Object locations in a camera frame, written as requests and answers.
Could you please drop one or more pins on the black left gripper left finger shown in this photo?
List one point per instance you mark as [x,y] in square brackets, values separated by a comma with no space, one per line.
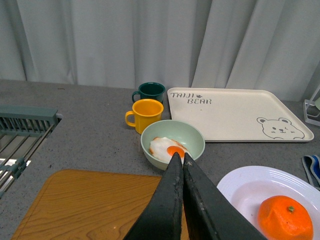
[162,217]

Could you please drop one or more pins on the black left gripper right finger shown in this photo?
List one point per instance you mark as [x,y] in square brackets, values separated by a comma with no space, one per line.
[209,215]

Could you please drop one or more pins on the white round plate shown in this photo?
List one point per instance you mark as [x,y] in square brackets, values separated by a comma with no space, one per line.
[247,187]

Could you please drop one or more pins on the orange mandarin fruit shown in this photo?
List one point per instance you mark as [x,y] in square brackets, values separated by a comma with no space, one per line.
[283,218]

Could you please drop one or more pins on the fake fried egg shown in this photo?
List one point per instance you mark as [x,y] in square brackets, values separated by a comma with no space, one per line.
[163,149]

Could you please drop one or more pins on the light green bowl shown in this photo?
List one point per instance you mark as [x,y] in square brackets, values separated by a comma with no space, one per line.
[182,132]

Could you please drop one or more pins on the wooden cutting board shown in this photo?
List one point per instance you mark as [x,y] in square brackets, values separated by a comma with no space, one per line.
[86,205]

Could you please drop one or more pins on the cream bear serving tray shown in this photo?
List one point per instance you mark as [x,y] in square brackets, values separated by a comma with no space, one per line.
[237,115]

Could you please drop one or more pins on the yellow enamel mug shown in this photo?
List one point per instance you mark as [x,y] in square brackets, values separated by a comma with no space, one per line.
[144,113]

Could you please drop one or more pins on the grey blue folded cloth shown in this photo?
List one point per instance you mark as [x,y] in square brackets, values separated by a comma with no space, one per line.
[311,165]

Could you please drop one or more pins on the dark green enamel mug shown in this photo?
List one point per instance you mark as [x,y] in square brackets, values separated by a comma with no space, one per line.
[150,90]

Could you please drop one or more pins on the clear acrylic cup rack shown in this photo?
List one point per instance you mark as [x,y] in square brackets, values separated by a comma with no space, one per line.
[310,112]

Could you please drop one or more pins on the light green plastic cup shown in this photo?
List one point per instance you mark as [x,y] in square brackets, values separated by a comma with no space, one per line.
[317,103]

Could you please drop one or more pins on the green sink drying rack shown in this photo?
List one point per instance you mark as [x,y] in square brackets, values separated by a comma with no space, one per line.
[23,129]

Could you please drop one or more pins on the white curtain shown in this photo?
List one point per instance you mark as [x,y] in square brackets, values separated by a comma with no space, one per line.
[271,45]

